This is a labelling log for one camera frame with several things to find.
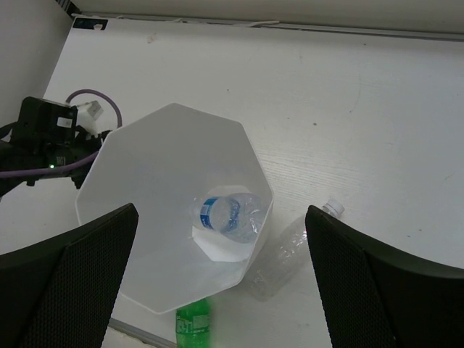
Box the clear unlabelled plastic bottle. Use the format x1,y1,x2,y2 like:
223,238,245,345
248,197,345,302

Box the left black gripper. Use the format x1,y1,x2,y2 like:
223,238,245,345
1,96,109,189

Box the crushed blue-label water bottle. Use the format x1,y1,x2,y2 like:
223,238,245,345
191,193,265,244

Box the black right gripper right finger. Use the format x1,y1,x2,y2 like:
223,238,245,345
305,205,463,347

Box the green soda bottle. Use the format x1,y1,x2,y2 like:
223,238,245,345
175,298,211,348

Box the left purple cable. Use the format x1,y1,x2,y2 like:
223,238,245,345
0,88,124,179

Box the aluminium table frame rail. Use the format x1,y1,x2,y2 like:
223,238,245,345
109,318,177,348

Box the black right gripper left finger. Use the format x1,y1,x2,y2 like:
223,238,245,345
1,204,138,347

